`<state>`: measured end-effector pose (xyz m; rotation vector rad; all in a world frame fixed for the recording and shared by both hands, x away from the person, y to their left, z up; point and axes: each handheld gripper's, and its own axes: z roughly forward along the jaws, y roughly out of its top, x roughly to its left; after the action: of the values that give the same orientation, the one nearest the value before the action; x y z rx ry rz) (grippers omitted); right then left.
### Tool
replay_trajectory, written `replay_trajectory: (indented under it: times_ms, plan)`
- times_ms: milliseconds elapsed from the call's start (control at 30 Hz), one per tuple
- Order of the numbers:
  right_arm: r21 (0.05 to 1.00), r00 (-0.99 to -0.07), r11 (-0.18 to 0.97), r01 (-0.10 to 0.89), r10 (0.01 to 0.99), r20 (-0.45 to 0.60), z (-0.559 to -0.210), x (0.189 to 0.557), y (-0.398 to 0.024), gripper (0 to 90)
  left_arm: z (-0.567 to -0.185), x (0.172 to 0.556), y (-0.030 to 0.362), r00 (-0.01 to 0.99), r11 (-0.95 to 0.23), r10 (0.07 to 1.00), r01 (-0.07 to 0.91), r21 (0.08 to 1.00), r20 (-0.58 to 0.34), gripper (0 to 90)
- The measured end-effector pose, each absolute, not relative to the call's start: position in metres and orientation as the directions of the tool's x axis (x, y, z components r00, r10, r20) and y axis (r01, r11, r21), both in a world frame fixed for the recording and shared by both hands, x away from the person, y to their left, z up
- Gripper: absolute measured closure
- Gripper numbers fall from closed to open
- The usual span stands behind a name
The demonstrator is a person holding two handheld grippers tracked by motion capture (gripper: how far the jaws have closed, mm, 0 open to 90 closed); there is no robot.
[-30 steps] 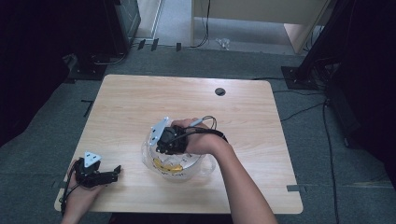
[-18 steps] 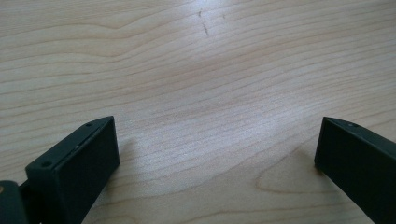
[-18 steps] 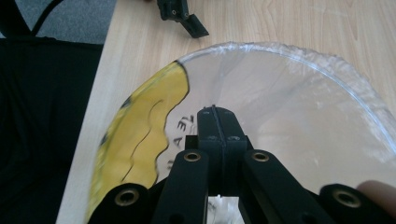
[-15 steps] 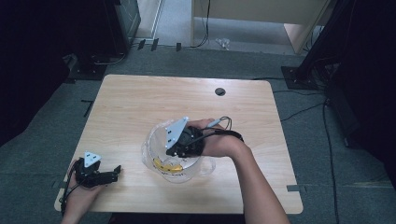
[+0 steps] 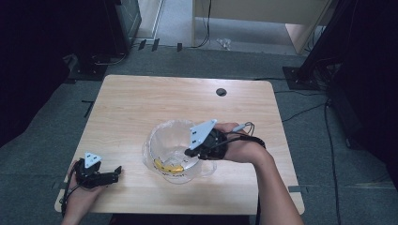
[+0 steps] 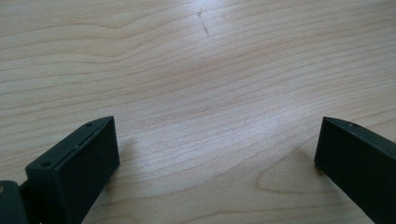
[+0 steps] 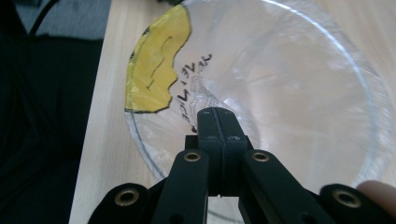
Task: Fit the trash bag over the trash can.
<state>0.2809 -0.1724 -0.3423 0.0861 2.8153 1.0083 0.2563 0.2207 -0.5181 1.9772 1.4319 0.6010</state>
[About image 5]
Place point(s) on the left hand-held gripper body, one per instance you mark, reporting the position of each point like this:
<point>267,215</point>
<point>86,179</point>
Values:
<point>90,178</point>

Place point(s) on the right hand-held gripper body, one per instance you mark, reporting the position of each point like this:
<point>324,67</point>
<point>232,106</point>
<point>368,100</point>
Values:
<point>211,143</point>

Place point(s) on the clear smiley plastic bag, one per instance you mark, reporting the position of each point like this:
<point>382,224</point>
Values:
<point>170,168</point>

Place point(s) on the clear round plastic bin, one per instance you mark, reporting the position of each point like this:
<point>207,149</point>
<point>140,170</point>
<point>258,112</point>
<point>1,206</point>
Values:
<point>169,137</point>

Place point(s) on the person's left hand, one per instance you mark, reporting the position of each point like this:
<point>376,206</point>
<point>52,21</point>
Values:
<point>78,200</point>

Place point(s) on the person's right hand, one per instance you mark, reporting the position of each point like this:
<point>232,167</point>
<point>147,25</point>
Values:
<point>244,151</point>

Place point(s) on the grey tape strip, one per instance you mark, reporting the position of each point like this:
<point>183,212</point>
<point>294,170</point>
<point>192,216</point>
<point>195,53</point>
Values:
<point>59,186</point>

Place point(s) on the crumpled clear plastic wrap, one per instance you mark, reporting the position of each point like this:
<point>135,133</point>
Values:
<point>224,43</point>

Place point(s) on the black tape strip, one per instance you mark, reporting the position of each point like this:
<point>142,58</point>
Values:
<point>179,47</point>
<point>142,44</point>
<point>155,44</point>

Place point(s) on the dark curtain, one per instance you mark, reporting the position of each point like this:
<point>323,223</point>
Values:
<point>37,62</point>
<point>372,78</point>

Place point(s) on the beige wooden desk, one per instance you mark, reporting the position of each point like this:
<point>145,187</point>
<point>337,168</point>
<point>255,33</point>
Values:
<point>266,9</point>

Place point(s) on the black cabinet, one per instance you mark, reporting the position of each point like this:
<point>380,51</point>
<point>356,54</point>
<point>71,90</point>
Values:
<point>123,22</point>

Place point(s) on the dark floor base plate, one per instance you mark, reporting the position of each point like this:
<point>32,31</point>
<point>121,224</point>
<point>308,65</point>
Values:
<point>87,70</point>

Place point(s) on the black stand base plate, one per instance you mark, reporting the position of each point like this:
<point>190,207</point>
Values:
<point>295,79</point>

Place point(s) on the black stand post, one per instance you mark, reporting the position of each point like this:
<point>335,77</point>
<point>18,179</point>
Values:
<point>325,37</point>

